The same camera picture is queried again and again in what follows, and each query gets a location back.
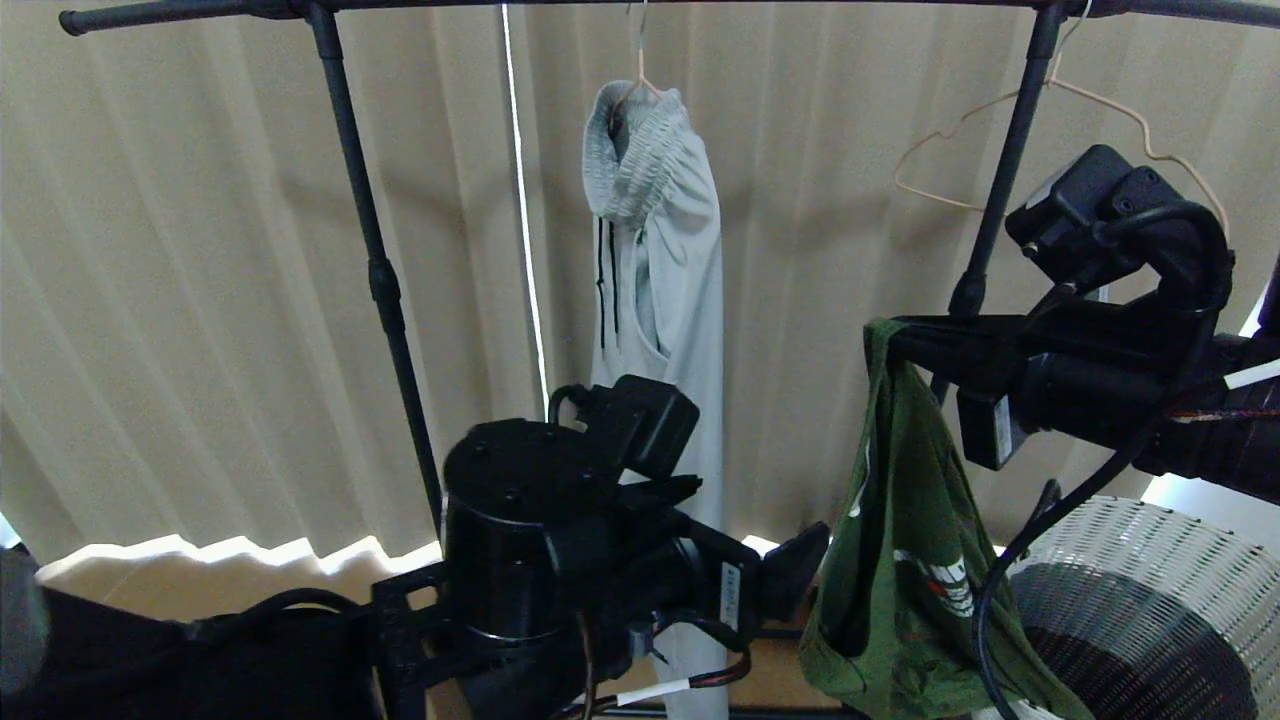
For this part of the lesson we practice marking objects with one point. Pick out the black clothes rack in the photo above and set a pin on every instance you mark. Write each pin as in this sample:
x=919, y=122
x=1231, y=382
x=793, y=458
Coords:
x=345, y=130

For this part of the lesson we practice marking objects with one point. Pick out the pale grey shorts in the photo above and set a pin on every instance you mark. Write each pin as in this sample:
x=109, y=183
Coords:
x=680, y=300

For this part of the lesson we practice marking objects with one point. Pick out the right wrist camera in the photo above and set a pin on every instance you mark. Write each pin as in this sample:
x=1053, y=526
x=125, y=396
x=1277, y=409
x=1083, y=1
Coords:
x=1090, y=210

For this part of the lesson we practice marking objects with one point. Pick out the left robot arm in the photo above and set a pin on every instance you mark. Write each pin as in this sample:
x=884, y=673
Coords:
x=500, y=520

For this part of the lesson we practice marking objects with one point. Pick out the green garment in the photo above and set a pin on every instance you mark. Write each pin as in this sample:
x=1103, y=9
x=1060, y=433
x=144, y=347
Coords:
x=900, y=600

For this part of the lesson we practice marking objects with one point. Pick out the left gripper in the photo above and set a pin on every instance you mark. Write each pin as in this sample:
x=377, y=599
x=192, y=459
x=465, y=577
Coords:
x=690, y=580

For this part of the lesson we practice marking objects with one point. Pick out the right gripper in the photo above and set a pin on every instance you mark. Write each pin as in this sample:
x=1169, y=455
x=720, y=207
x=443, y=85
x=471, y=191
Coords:
x=1070, y=400

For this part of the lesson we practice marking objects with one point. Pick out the white laundry basket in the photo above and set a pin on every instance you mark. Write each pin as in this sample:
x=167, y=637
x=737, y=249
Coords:
x=1150, y=560

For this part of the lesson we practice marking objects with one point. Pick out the pink clothes hanger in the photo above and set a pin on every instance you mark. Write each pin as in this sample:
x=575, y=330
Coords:
x=1100, y=100
x=640, y=60

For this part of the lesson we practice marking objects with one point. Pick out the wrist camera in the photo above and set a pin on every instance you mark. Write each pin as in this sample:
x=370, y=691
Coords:
x=640, y=420
x=1090, y=210

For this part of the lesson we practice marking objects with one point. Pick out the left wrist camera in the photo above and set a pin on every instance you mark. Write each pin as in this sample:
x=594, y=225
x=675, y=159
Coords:
x=640, y=420

